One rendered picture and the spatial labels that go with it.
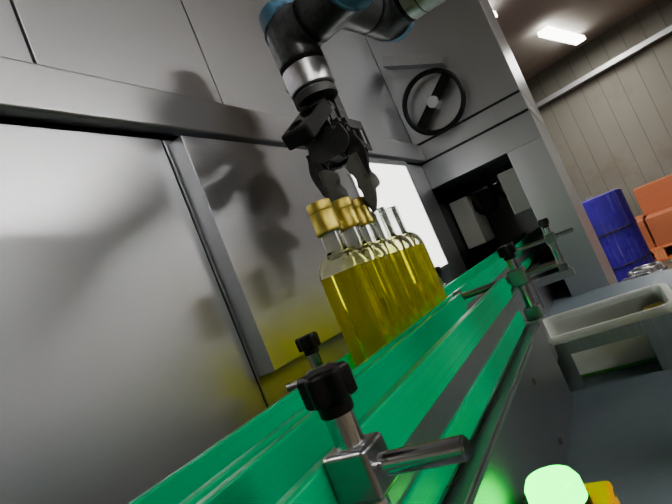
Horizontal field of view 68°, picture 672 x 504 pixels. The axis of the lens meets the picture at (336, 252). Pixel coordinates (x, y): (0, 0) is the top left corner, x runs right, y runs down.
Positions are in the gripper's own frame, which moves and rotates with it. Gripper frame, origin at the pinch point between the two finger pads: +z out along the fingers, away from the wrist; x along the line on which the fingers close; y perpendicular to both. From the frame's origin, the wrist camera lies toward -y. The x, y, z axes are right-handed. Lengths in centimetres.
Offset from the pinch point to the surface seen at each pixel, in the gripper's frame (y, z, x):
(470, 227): 109, 8, 10
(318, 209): -13.2, -0.3, -0.6
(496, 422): -24.4, 26.8, -14.8
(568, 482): -31.0, 29.8, -20.2
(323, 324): -2.6, 14.3, 11.9
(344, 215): -7.3, 1.1, -0.9
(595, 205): 404, 28, -29
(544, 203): 97, 10, -17
